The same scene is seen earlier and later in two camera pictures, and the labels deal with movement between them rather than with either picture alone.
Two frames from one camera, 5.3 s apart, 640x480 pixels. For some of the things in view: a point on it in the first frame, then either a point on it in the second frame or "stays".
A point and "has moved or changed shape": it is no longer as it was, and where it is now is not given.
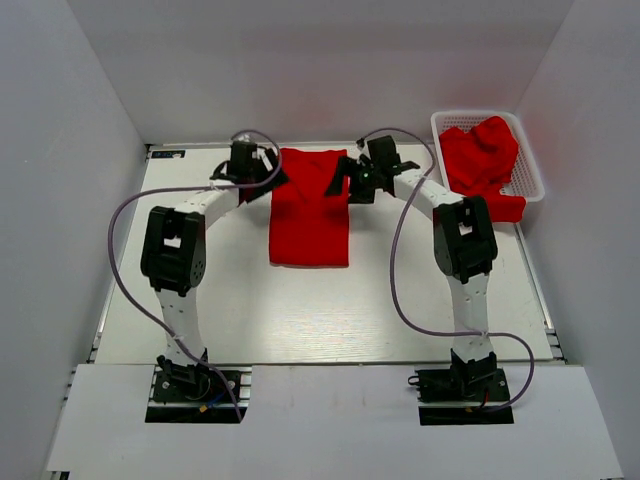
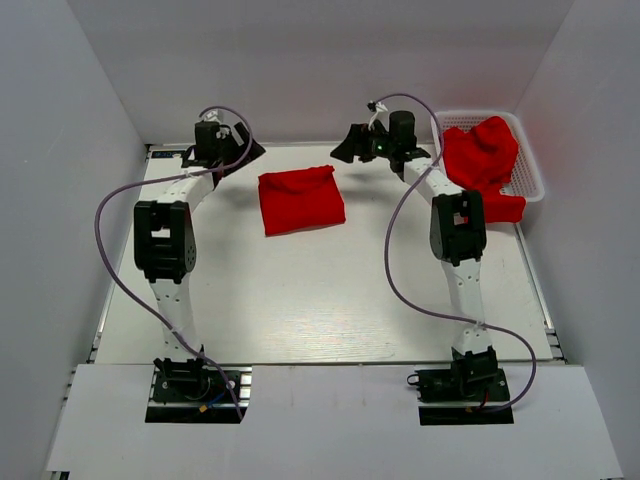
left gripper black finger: x=269 y=165 → x=256 y=151
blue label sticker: x=177 y=154 stays
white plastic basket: x=526 y=182 stays
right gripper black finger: x=345 y=166 → x=351 y=145
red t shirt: x=308 y=227 has moved or changed shape
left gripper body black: x=267 y=176 → x=235 y=145
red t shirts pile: x=479 y=164 stays
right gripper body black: x=347 y=176 → x=360 y=142
